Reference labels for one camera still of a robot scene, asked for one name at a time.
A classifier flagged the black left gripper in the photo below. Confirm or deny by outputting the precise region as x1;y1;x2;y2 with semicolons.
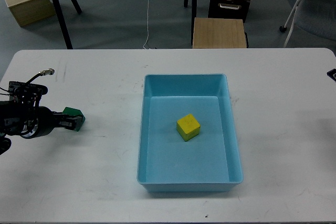
1;101;83;139

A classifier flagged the green wooden cube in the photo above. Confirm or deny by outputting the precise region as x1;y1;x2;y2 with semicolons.
63;107;86;122

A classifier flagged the yellow wooden cube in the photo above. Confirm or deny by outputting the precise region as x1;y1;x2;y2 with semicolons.
176;114;201;142

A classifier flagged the light blue plastic tray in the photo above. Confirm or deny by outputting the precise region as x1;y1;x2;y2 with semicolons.
137;74;243;192

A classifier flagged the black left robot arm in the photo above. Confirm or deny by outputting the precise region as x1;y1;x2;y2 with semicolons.
1;68;86;154

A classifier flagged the light wooden box on floor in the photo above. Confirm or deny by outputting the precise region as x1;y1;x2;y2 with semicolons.
5;0;56;27

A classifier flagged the wooden stool behind table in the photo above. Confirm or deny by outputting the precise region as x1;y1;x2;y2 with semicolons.
192;17;248;49

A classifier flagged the black drawer cabinet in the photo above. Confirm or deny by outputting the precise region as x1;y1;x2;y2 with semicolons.
208;0;250;22

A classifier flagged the grey office chair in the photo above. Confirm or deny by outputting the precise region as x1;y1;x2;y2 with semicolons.
279;0;335;48

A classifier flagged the white hanging cable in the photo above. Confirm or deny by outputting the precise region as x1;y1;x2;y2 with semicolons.
142;0;151;50

